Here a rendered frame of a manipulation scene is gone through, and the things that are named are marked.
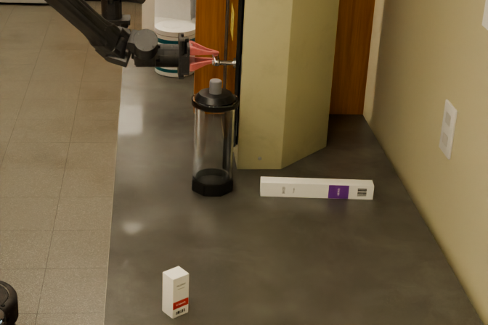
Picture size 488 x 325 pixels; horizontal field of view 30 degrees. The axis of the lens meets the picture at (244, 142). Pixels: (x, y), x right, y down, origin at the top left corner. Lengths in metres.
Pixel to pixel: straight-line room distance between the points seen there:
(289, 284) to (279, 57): 0.60
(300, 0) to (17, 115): 3.15
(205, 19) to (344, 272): 0.93
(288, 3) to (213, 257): 0.63
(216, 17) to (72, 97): 2.91
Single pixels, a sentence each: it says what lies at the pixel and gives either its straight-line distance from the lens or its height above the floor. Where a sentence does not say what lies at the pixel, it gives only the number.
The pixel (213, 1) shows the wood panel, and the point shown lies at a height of 1.27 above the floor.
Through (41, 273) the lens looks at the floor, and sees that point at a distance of 3.63.
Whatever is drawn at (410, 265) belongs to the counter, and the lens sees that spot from 1.92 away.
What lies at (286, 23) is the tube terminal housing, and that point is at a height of 1.32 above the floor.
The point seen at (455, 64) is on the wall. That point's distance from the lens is 2.00.
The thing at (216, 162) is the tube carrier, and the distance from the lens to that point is 2.08.
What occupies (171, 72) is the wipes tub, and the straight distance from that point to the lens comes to 2.86.
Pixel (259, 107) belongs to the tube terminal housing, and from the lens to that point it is 2.20.
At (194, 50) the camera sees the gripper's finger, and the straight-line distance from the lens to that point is 2.21.
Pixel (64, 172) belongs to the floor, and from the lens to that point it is 4.42.
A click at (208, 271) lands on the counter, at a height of 0.94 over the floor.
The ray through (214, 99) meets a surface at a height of 1.18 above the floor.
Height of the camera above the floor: 1.91
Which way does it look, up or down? 24 degrees down
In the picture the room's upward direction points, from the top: 3 degrees clockwise
